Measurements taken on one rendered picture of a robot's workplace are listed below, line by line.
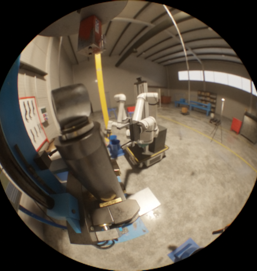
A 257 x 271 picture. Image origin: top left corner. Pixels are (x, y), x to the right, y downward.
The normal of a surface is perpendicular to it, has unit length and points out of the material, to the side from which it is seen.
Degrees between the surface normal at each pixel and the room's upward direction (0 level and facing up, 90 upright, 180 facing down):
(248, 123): 90
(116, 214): 0
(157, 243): 0
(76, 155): 90
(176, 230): 0
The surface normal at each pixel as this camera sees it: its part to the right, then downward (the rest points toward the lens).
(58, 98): 0.67, -0.18
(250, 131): -0.95, 0.23
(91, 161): 0.69, 0.29
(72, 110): 0.78, 0.50
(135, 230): -0.10, -0.87
